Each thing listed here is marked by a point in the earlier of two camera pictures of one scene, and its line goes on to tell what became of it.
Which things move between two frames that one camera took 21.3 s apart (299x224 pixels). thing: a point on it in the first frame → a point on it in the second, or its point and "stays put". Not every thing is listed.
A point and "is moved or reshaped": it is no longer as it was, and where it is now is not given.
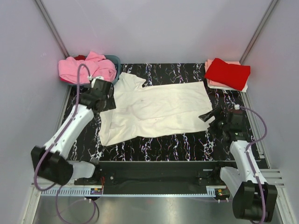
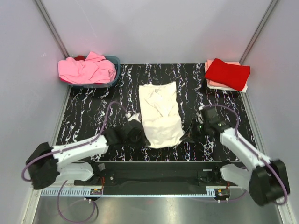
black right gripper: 213,112 → 190,136
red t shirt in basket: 80,57 stays put
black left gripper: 110,104 → 144,142
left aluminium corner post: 52,28 stays put
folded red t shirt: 237,76 stays put
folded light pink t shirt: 234,63 stays put
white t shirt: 157,110 is moved or reshaped
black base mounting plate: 165,174 stays put
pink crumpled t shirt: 98,66 stays put
